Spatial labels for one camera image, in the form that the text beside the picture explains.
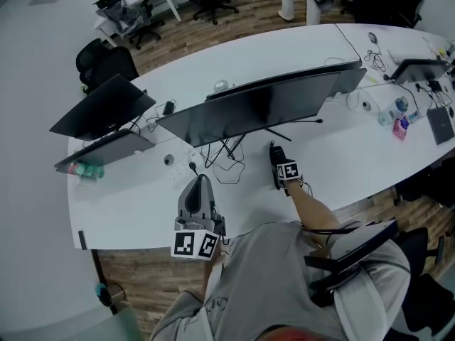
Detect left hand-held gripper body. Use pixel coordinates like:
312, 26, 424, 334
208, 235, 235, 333
170, 211, 228, 261

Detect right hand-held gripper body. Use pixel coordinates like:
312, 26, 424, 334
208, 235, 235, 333
275, 158, 304, 197

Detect person's right forearm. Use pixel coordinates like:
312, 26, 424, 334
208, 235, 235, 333
287, 179, 341, 252

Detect person's left forearm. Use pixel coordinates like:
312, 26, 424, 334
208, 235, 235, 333
203, 257, 223, 298

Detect white power strip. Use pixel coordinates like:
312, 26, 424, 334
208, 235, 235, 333
166, 158, 196, 185

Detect long white desk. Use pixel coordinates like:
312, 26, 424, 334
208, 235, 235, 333
66, 22, 455, 252

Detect black mesh office chair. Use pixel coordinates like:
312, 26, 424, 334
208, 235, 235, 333
75, 37, 141, 96

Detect small monitor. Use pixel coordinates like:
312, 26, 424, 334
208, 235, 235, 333
389, 58, 452, 86

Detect large black monitor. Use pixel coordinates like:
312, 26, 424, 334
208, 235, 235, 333
155, 71, 342, 159

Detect person's grey shirt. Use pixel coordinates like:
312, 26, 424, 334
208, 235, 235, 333
151, 222, 413, 341

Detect black curved monitor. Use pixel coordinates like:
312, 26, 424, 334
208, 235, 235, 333
205, 60, 363, 103

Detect round bin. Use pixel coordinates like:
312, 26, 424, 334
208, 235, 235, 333
106, 284, 129, 303

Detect white cup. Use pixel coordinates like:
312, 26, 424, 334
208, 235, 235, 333
346, 90, 362, 111

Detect green bottle with pink cap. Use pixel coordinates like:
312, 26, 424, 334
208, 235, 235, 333
68, 161, 105, 179

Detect teal and black object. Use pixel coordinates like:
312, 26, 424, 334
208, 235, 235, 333
94, 283, 112, 307

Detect clear water bottle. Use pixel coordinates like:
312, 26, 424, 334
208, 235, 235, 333
378, 97, 410, 128

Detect pink packet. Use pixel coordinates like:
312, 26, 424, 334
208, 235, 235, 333
392, 114, 410, 141

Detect black monitor with silver logo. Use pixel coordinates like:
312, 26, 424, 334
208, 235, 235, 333
48, 73, 158, 143

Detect small clear bottle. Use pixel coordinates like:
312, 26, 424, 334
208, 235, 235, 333
408, 109, 428, 125

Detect closed grey laptop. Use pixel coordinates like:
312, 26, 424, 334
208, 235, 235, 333
426, 106, 455, 146

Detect black chair with armrest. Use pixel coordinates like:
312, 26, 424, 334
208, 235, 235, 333
390, 225, 455, 334

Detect black chair with plastic bag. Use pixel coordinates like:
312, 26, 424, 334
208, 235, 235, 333
92, 0, 166, 51

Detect clear plastic bag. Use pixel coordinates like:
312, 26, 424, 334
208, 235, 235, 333
96, 0, 145, 36

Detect black monitor cables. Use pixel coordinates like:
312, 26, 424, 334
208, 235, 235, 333
145, 115, 247, 185

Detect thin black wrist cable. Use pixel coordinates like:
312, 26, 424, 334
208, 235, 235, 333
297, 175, 357, 249

